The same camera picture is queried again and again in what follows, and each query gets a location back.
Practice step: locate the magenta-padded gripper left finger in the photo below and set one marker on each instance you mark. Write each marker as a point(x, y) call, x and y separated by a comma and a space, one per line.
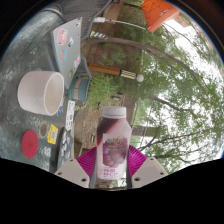
point(71, 171)

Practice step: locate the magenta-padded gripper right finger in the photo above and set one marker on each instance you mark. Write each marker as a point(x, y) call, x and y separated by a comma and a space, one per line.
point(148, 170)

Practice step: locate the purple juice drink bottle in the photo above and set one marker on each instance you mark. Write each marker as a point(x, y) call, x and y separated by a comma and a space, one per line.
point(111, 143)

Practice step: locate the black sticker-covered tablet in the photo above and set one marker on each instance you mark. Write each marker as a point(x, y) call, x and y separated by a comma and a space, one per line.
point(65, 146)

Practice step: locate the yellow card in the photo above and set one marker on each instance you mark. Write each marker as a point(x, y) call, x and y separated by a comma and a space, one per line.
point(52, 134)

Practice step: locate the flat round red coaster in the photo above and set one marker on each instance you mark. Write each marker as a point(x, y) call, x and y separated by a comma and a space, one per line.
point(30, 144)

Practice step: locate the small tape roll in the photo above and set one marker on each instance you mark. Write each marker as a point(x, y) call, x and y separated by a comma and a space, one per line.
point(43, 130)

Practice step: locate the white printed paper sheet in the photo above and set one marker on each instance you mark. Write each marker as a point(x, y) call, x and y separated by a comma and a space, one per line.
point(70, 115)

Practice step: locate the white ribbed cup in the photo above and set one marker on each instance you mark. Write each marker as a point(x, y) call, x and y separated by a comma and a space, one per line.
point(38, 91)

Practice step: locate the grey sticker-covered laptop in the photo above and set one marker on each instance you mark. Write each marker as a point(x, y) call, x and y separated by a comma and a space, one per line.
point(68, 46)

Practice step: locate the yellow and blue striped barrier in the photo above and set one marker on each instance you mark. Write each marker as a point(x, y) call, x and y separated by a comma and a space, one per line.
point(98, 35)

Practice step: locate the orange canopy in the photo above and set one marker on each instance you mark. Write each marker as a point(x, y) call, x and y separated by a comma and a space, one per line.
point(158, 13)

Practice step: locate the brown globe lamp post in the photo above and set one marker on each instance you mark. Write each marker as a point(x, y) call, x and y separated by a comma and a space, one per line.
point(110, 70)

